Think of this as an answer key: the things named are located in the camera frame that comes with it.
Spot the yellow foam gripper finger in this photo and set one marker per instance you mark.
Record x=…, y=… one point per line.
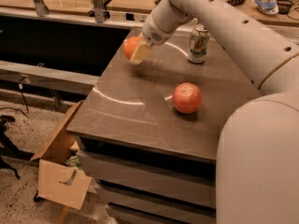
x=142, y=51

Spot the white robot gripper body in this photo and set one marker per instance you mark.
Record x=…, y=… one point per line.
x=154, y=33

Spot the orange fruit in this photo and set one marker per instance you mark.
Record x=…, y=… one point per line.
x=130, y=46

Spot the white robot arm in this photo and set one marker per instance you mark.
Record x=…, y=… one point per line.
x=257, y=178

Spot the red apple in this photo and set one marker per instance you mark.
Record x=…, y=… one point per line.
x=187, y=98

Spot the green white soda can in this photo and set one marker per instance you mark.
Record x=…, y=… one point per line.
x=199, y=39

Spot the grey metal beam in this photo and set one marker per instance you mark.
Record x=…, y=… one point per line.
x=47, y=78

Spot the blue white bowl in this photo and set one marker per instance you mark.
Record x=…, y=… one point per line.
x=267, y=8

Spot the grey drawer cabinet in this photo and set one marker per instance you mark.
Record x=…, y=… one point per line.
x=152, y=164

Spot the small black mesh cup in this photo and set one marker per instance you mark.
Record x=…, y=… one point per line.
x=284, y=6

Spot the open cardboard box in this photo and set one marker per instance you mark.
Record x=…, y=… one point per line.
x=58, y=182

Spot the black stand base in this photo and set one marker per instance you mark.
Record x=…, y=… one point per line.
x=8, y=149

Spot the metal bracket middle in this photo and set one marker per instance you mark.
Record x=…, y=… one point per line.
x=99, y=13

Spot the metal bracket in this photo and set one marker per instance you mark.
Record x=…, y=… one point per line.
x=99, y=13
x=41, y=8

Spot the metal bracket left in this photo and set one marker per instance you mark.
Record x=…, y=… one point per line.
x=41, y=8

